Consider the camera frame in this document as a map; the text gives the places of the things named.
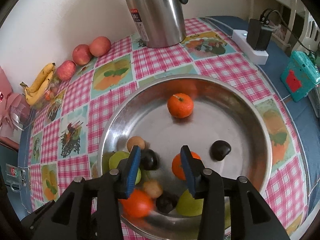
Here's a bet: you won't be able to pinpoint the orange tangerine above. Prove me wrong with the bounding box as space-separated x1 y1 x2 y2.
119 189 154 218
167 93 194 119
171 153 186 180

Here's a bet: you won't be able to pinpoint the dark chestnut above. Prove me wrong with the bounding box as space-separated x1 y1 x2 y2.
140 149 159 171
210 140 232 161
156 191 179 214

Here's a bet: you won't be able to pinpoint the brown longan fruit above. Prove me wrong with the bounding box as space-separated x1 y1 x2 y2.
126 136 145 152

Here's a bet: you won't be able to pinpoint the green jujube right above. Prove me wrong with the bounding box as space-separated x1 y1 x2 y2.
176 190 204 217

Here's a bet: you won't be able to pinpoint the green jujube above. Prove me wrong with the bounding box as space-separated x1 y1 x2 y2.
108 151 142 185
176 190 204 217

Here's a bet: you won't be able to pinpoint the green jujube left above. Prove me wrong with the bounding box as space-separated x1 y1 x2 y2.
108 151 142 185

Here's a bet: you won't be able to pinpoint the dark chestnut bottom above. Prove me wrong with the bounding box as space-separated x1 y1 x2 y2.
156 191 179 214

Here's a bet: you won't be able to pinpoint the brown longan in tray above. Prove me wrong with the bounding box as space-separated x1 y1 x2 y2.
143 180 163 199

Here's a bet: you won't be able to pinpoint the orange tangerine in tray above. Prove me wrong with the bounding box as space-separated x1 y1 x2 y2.
171 153 186 180

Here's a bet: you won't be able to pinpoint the round steel tray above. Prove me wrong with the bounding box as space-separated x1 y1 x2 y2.
97 74 273 240

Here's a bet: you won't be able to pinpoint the glass mug red logo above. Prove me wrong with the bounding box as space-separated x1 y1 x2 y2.
6 164 29 193

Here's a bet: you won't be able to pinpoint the pink checkered tablecloth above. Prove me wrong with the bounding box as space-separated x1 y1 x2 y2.
28 18 308 234

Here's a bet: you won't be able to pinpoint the blue tablecloth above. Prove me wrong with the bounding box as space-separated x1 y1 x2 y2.
207 15 320 215

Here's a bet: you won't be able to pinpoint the clear plastic fruit container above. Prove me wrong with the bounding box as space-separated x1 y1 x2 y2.
31 74 61 110

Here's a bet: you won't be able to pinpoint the pink flower bouquet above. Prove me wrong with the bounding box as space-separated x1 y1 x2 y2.
0 68 30 138

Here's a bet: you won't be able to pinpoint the yellow banana bunch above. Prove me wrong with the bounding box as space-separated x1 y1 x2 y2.
20 62 56 106

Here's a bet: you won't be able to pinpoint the red apple nearest bananas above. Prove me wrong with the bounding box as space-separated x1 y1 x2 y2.
56 60 76 81

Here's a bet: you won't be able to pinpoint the teal box red label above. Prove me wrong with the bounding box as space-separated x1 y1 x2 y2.
280 51 319 102

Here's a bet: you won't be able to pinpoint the white power strip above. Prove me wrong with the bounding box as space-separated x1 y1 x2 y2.
232 29 268 65

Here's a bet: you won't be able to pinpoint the red apple middle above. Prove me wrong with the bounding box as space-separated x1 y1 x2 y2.
72 44 93 66

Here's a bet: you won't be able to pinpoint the red apple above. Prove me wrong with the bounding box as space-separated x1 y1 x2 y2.
89 36 111 57
72 44 93 66

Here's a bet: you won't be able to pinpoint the red apple farthest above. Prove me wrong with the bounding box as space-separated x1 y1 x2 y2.
89 36 111 57

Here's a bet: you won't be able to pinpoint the black power adapter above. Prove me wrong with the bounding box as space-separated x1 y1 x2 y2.
246 19 272 51

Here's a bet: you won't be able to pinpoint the white wooden chair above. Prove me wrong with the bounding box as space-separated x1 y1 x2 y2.
249 0 319 54

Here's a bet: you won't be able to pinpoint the stainless steel thermos jug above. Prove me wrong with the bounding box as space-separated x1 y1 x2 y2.
126 0 188 48

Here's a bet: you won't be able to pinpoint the black adapter cable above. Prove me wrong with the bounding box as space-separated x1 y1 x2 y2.
258 8 318 55

